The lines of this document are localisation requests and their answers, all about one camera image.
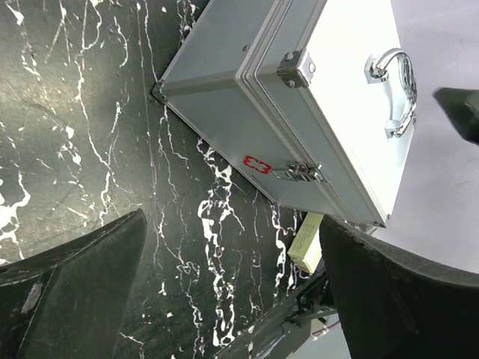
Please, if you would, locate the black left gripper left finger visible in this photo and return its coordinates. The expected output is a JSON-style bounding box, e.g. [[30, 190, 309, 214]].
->
[[1, 209, 147, 358]]

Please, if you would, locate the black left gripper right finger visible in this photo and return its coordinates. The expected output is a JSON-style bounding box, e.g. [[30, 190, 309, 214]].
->
[[320, 215, 478, 358]]

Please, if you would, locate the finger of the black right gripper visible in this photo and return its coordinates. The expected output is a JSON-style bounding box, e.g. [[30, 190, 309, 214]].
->
[[433, 88, 478, 144]]

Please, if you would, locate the grey plastic medicine case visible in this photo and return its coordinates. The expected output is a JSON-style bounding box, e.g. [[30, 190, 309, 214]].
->
[[152, 0, 418, 227]]

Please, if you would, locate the white cardboard medicine box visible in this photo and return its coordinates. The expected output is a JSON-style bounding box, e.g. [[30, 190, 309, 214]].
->
[[287, 213, 323, 274]]

